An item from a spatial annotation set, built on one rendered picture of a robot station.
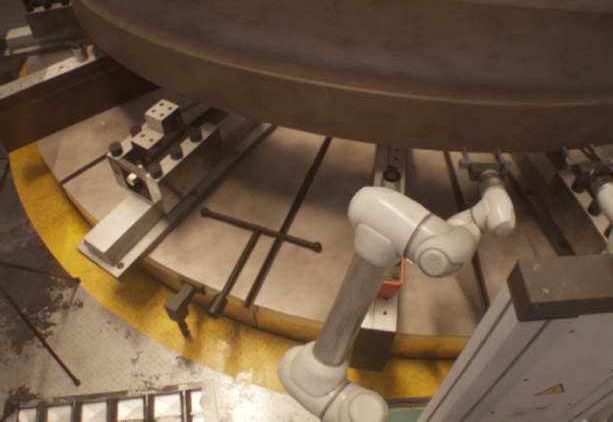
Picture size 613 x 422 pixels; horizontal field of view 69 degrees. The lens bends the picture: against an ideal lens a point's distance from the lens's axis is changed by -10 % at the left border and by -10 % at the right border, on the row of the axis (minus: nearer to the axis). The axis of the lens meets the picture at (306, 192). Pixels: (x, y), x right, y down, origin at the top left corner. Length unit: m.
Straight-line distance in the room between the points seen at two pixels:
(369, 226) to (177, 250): 1.38
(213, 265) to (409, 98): 1.17
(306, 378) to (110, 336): 1.37
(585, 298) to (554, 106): 1.53
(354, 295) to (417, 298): 0.96
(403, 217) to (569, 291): 0.66
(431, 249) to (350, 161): 1.66
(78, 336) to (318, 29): 1.89
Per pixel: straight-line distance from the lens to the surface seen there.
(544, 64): 2.10
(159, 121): 2.29
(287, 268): 2.29
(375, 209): 1.20
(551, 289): 0.58
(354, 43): 1.94
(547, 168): 2.80
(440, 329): 2.21
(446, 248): 1.14
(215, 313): 2.16
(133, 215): 2.42
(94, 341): 2.66
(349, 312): 1.35
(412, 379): 2.42
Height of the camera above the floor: 2.23
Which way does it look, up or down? 48 degrees down
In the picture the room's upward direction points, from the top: straight up
